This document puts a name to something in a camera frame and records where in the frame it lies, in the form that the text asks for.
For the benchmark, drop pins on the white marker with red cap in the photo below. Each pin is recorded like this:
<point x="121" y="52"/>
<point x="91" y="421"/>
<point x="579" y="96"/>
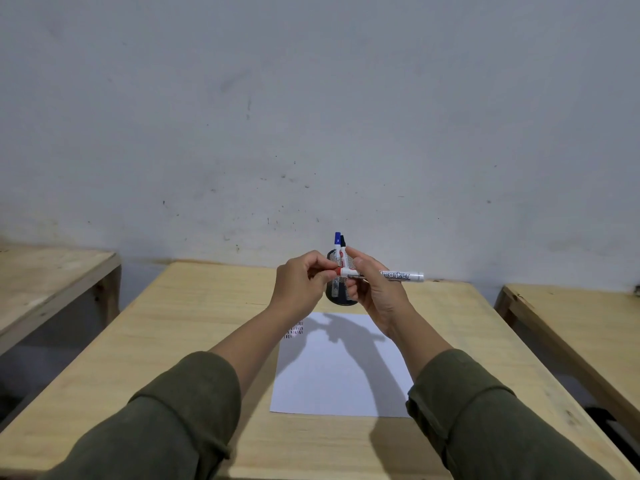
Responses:
<point x="400" y="275"/>

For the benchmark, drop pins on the person's left thumb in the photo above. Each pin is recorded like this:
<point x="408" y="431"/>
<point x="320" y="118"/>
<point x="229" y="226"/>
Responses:
<point x="322" y="275"/>

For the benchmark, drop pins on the person's right forearm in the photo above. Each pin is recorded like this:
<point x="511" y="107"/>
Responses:
<point x="465" y="409"/>

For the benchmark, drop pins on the light wooden side table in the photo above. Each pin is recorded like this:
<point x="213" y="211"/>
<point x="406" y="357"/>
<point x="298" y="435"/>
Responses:
<point x="585" y="324"/>
<point x="45" y="284"/>

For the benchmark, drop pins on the person's right thumb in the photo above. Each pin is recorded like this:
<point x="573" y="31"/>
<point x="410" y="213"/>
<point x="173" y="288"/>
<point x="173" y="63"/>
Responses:
<point x="359" y="258"/>

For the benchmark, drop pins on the white marker with blue cap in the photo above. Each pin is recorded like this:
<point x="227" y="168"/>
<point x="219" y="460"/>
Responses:
<point x="337" y="238"/>

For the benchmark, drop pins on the person's left hand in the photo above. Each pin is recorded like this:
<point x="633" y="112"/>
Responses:
<point x="295" y="284"/>

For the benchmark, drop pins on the white paper sheet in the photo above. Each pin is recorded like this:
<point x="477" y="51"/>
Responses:
<point x="325" y="384"/>

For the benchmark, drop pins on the black object on floor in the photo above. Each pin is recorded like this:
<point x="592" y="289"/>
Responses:
<point x="617" y="429"/>

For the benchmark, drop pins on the person's left forearm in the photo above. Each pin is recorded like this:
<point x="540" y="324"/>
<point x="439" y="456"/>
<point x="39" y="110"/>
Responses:
<point x="200" y="389"/>

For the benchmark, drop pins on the black mesh pen holder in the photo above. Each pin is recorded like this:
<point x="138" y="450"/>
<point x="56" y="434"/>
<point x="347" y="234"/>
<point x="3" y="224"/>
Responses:
<point x="334" y="293"/>

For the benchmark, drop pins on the person's right hand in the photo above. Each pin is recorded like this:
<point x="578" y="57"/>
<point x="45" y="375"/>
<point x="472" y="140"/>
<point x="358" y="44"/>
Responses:
<point x="382" y="299"/>

